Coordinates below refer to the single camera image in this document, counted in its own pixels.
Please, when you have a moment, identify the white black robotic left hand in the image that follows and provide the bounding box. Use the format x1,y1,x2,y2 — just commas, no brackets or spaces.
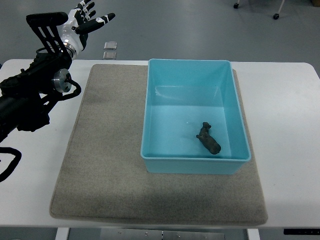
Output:
60,0,116,59

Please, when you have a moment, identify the brown hippo toy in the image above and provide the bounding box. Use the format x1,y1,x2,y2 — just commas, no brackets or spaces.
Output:
196,122,222,155

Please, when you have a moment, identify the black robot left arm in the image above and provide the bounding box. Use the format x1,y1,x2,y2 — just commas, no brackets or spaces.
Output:
0,12,82,140

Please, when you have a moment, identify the blue plastic box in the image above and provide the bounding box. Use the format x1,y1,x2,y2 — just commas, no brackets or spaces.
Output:
140,59,252,175

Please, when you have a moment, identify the upper floor outlet plate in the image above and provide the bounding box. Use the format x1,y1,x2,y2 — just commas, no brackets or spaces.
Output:
103,41,117,50

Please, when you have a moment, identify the floor outlet plate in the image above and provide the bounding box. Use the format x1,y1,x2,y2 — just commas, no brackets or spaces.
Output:
103,41,117,50
102,51,117,60

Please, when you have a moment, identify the lower floor outlet plate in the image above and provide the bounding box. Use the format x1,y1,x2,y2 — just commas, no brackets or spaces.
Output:
102,51,117,60

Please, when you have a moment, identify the beige felt mat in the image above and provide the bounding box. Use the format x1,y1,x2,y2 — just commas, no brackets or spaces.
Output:
49,64,268,226

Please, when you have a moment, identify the left caster wheel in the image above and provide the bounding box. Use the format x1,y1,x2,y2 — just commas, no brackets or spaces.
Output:
233,3,240,9

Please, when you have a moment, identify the caster wheel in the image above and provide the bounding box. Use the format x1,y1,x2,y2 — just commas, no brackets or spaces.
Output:
233,3,240,9
273,13,280,20

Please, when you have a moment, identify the right caster wheel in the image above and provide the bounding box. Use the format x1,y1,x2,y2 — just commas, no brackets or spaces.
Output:
273,13,280,20

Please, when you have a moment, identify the black table control panel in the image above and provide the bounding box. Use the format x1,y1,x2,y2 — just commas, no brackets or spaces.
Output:
283,228,320,236

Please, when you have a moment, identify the black braided cable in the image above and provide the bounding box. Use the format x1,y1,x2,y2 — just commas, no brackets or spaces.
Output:
0,146,23,183

